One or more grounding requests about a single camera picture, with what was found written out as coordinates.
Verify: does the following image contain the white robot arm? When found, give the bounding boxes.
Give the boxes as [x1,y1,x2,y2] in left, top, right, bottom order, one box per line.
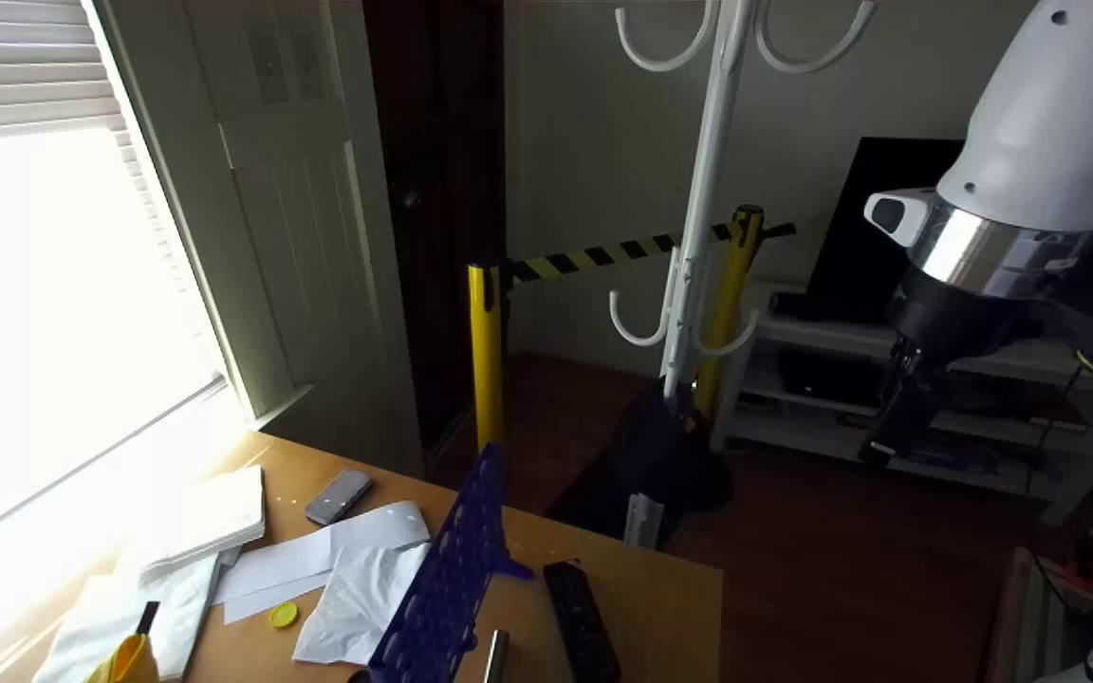
[861,0,1093,468]

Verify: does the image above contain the yellow handled tool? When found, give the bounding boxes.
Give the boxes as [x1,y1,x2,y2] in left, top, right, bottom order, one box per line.
[89,600,161,683]

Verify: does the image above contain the white window blind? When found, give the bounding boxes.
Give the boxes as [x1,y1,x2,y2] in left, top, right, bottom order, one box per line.
[0,0,226,384]

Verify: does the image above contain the white book stack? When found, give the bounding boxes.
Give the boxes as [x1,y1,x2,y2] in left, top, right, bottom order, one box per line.
[117,468,266,579]

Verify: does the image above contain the black television screen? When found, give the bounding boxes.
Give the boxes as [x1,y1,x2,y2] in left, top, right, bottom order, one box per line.
[806,136,961,322]

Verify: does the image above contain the grey phone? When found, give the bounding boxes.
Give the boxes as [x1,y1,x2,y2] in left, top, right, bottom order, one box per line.
[305,471,371,526]

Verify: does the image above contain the far yellow barrier post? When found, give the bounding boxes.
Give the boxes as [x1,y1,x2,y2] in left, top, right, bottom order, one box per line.
[696,205,762,418]

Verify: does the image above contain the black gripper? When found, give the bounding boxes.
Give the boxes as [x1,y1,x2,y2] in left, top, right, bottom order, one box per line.
[859,277,1042,468]

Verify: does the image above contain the near yellow barrier post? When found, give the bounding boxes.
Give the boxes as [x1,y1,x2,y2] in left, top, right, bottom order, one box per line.
[467,264,504,446]

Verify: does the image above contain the black remote control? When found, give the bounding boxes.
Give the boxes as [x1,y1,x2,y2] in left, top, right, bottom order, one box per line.
[544,562,622,683]

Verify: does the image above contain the white paper sheets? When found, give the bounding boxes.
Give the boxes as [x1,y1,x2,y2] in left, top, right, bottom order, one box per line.
[218,499,431,664]

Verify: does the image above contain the white door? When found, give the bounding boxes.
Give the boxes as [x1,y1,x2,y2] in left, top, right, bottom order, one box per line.
[94,0,422,473]

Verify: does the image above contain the blue connect four grid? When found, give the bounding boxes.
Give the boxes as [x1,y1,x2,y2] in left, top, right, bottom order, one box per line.
[369,446,528,683]

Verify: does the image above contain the yellow barrier post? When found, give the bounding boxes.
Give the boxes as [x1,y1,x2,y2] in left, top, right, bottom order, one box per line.
[467,264,504,446]
[696,205,762,418]

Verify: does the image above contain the yellow game disc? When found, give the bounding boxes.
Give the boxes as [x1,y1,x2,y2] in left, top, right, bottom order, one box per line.
[269,604,299,631]

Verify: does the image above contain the black yellow barrier tape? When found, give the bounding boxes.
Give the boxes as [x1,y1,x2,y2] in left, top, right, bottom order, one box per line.
[503,221,803,289]

